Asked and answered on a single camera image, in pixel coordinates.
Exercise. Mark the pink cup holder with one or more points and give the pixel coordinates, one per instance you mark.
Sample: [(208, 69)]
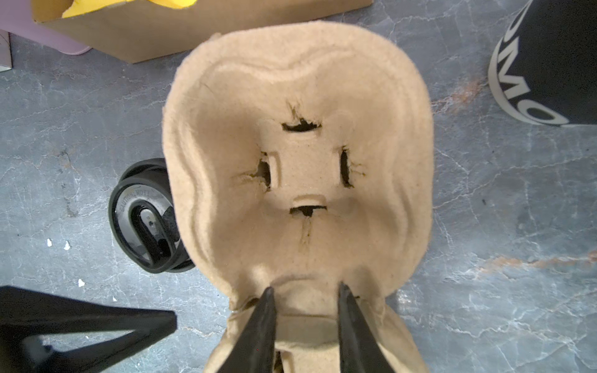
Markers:
[(16, 18)]

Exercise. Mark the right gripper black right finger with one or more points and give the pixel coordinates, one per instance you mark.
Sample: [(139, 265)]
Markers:
[(359, 351)]

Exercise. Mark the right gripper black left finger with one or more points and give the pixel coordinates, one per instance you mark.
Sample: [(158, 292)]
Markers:
[(254, 351)]

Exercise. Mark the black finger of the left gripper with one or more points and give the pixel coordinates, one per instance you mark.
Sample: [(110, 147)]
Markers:
[(28, 315)]

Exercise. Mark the brown cardboard napkin box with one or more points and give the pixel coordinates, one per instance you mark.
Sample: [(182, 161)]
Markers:
[(137, 31)]

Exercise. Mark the black cup lid stack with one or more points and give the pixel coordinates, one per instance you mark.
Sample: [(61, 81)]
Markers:
[(143, 221)]

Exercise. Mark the brown pulp carrier top piece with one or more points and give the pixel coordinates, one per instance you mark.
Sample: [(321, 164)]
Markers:
[(301, 157)]

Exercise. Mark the black paper cup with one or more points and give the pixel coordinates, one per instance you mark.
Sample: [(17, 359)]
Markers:
[(543, 71)]

